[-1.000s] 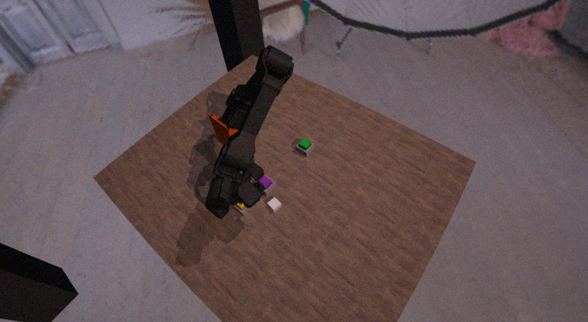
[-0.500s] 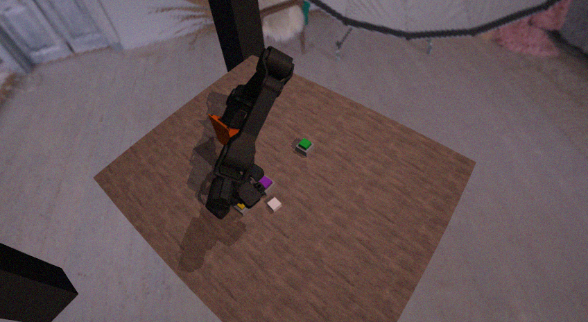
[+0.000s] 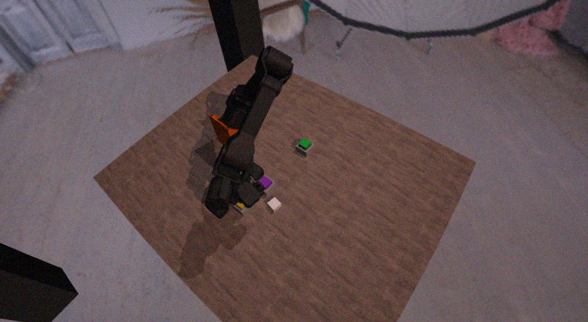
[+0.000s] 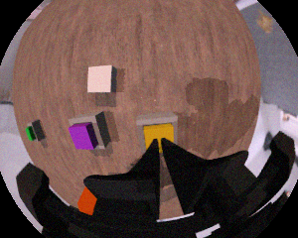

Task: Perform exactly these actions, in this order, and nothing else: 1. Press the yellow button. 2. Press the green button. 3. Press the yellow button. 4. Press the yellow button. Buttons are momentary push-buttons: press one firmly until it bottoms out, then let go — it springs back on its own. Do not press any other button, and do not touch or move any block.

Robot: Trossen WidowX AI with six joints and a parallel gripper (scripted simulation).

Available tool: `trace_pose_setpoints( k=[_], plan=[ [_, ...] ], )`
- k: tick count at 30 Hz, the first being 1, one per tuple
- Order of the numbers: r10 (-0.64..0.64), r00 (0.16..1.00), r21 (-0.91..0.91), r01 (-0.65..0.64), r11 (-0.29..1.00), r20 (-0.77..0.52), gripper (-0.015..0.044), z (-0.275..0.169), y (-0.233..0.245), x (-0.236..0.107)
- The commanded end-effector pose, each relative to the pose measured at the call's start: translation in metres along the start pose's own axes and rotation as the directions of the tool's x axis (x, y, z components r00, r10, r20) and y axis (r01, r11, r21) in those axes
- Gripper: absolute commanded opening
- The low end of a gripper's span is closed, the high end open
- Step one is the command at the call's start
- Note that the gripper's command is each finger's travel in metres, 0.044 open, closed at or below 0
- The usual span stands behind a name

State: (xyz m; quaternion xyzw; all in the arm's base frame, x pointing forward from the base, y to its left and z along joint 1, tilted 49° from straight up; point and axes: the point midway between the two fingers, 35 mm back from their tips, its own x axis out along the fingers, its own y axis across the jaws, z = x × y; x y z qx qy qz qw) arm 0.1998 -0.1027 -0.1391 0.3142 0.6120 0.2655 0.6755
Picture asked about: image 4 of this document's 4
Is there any green button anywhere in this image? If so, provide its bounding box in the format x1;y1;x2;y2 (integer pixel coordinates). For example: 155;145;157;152
25;120;45;143

